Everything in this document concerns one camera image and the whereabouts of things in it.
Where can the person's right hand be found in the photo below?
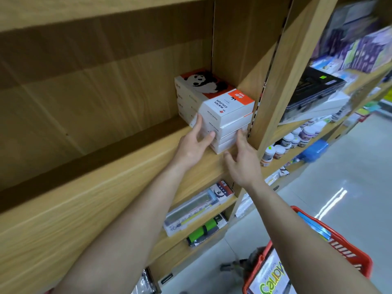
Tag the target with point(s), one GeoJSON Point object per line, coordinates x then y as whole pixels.
{"type": "Point", "coordinates": [245, 168]}

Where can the person's left hand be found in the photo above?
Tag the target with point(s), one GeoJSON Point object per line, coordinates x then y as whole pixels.
{"type": "Point", "coordinates": [193, 150]}

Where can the blue paint box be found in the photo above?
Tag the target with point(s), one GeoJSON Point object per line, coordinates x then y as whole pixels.
{"type": "Point", "coordinates": [315, 225]}

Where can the wooden shelf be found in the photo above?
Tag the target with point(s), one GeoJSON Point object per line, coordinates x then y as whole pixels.
{"type": "Point", "coordinates": [92, 180]}

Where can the white Maries watercolour boxes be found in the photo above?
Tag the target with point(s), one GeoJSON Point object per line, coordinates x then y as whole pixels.
{"type": "Point", "coordinates": [269, 281]}

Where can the red plastic shopping basket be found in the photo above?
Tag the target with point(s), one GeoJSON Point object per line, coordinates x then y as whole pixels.
{"type": "Point", "coordinates": [349, 257]}

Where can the person's right forearm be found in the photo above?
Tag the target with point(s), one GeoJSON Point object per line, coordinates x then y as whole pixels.
{"type": "Point", "coordinates": [306, 251]}

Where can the person's left forearm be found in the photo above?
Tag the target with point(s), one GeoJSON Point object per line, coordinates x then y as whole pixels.
{"type": "Point", "coordinates": [128, 235]}

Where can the row of paint bottles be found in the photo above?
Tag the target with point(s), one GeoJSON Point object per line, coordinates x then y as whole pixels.
{"type": "Point", "coordinates": [306, 133]}

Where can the person's right grey shoe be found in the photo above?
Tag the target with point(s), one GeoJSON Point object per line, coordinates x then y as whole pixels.
{"type": "Point", "coordinates": [245, 263]}

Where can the small tied white roll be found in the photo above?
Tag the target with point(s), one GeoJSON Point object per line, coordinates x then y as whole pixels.
{"type": "Point", "coordinates": [283, 171]}

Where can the clear-wrapped calligraphy set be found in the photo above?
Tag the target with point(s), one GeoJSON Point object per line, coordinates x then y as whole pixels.
{"type": "Point", "coordinates": [190, 211]}

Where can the blue plastic bag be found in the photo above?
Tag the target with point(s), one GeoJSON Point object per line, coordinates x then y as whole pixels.
{"type": "Point", "coordinates": [315, 150]}

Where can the green black pouch package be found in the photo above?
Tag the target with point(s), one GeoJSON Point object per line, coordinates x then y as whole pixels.
{"type": "Point", "coordinates": [202, 231]}

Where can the black flat case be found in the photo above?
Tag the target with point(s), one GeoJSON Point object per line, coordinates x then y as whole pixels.
{"type": "Point", "coordinates": [312, 91]}

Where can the stack of light blue packets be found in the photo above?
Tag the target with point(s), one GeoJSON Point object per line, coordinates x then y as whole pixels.
{"type": "Point", "coordinates": [327, 65]}

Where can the colourful stationery goods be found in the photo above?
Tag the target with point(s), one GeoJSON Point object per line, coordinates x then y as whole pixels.
{"type": "Point", "coordinates": [370, 107]}

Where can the row of black white packages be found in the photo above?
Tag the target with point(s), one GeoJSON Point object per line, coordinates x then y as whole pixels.
{"type": "Point", "coordinates": [142, 284]}

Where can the row of purple stationery packets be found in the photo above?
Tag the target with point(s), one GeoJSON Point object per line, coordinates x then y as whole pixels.
{"type": "Point", "coordinates": [364, 48]}

